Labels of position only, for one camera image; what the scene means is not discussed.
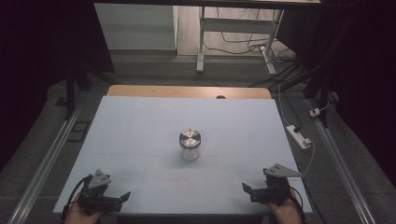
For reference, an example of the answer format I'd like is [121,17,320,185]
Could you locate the wooden table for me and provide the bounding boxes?
[106,84,273,101]

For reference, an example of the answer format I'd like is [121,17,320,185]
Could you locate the pale blue table mat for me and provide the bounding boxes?
[52,95,314,216]

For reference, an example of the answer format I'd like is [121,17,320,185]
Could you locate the dark curtain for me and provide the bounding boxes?
[276,0,396,188]
[0,0,116,173]

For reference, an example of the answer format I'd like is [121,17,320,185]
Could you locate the white power strip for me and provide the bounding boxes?
[286,124,313,151]

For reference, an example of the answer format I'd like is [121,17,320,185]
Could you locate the black rectangular floor frame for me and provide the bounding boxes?
[66,120,92,144]

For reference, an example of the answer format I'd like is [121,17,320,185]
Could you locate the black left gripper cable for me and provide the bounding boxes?
[60,175,93,224]

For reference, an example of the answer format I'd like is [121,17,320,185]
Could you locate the person's right hand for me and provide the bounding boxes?
[266,189,304,224]

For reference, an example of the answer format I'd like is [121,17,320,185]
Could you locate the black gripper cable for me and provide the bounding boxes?
[60,175,93,224]
[288,185,307,224]

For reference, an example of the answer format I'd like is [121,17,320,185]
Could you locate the person's left hand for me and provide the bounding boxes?
[64,201,105,224]

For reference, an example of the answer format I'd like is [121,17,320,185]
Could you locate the white desk frame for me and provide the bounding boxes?
[195,6,285,77]

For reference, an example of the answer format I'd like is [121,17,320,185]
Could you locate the aluminium floor rail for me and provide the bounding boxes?
[305,98,378,224]
[7,92,89,224]

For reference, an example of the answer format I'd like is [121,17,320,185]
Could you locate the black floor cable bundle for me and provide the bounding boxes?
[204,7,304,90]

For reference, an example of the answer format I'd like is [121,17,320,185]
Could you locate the black metal stand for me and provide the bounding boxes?
[279,59,335,129]
[55,61,117,121]

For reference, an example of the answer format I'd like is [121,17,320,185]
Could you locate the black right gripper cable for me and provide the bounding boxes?
[288,185,307,224]

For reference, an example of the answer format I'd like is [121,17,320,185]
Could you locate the clear glass jar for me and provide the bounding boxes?
[179,143,201,162]

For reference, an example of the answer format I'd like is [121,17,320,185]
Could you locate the pale grey cabinet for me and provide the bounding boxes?
[93,3,179,51]

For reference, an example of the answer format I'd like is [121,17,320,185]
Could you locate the silver metal jar lid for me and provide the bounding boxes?
[178,128,202,149]

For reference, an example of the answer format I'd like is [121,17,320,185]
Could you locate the thin white cable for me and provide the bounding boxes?
[277,83,317,180]

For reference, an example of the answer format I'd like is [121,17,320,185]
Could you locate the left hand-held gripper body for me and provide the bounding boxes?
[77,169,112,216]

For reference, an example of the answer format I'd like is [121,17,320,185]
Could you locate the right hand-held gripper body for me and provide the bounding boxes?
[258,163,304,207]

